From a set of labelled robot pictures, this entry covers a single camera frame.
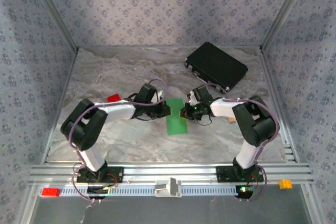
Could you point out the aluminium frame post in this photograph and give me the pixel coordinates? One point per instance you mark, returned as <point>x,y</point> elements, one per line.
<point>284,11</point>

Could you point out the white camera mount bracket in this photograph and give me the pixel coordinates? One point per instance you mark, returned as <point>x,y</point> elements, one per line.
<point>168,188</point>

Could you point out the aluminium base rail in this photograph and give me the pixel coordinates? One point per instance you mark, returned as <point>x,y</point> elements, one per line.
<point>183,172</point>

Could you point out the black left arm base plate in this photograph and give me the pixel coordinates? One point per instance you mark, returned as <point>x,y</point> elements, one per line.
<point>118,174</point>

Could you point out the red toy brick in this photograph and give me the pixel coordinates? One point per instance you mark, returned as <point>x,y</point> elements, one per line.
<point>51,192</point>

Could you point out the green paper sheet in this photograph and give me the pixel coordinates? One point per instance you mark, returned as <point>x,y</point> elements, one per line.
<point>177,124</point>

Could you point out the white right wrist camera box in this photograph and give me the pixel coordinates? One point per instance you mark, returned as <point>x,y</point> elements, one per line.
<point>193,99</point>

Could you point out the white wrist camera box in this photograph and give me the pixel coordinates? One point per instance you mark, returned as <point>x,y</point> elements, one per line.
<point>193,99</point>
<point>160,95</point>

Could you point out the yellow toy brick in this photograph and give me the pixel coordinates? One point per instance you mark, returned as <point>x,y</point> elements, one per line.
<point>285,184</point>

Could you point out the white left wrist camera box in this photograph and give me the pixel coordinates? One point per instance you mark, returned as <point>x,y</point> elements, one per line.
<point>160,95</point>

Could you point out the aluminium side rail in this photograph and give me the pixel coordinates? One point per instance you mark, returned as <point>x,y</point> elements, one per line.
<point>269,77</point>
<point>69,77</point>

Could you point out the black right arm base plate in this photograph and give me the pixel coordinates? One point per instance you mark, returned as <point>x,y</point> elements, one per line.
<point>223,174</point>

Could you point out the small red flat brick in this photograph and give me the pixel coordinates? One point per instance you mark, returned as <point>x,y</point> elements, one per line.
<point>114,98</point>

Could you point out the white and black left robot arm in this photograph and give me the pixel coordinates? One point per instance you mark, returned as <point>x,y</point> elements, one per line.
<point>118,110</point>

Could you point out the black hard case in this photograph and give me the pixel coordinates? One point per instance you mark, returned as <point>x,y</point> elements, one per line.
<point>218,64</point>

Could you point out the small tan wooden block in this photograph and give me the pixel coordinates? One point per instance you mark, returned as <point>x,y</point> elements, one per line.
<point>231,121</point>

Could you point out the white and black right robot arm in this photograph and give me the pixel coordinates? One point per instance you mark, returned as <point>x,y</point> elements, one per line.
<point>223,107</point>

